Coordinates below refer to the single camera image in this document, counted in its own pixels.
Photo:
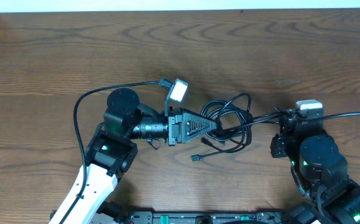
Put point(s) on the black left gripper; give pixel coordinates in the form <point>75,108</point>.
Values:
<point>172,130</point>

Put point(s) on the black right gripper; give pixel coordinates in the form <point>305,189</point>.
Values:
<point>279,145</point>

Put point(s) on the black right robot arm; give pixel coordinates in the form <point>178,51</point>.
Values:
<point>318,168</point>

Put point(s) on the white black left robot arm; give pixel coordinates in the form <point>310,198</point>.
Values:
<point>112,149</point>

